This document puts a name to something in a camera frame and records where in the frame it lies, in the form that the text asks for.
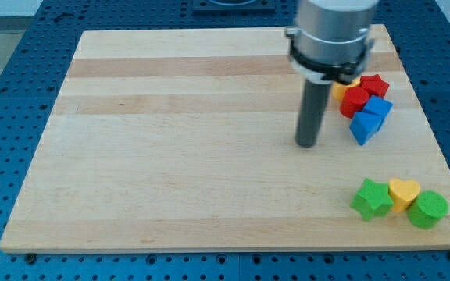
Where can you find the yellow block behind arm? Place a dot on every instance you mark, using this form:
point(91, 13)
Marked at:
point(338, 90)

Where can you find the red star block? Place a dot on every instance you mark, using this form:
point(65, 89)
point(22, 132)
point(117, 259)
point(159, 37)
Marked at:
point(374, 85)

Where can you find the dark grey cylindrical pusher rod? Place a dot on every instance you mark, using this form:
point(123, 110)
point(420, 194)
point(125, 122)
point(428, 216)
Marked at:
point(310, 117)

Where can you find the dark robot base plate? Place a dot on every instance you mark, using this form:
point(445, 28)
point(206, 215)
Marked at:
point(211, 6)

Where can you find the yellow heart block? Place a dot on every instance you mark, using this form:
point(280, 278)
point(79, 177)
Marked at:
point(403, 193)

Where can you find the blue triangle block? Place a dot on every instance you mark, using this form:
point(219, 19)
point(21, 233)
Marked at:
point(364, 126)

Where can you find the green star block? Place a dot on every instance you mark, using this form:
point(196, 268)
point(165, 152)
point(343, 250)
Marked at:
point(372, 199)

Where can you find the light wooden board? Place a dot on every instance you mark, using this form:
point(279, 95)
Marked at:
point(183, 141)

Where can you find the green cylinder block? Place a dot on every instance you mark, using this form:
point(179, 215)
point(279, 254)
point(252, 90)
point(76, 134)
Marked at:
point(428, 209)

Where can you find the blue cube block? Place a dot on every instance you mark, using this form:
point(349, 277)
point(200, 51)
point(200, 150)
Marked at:
point(379, 107)

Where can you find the red cylinder block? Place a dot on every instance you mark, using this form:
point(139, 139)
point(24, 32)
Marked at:
point(354, 100)

